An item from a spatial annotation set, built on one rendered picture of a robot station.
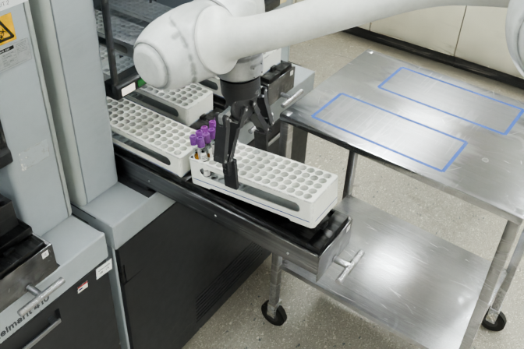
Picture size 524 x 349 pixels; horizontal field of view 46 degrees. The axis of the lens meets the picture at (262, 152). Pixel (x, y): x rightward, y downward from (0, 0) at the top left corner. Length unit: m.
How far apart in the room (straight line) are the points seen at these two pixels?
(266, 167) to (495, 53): 2.39
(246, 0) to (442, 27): 2.56
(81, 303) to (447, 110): 0.98
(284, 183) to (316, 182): 0.06
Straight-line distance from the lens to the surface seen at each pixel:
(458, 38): 3.51
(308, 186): 1.16
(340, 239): 1.23
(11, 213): 1.23
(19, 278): 1.21
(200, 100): 1.46
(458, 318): 1.84
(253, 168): 1.21
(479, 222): 2.58
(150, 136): 1.35
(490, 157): 1.48
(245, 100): 1.15
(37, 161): 1.24
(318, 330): 2.07
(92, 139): 1.32
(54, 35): 1.16
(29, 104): 1.17
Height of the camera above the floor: 1.65
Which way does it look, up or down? 37 degrees down
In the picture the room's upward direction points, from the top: 3 degrees clockwise
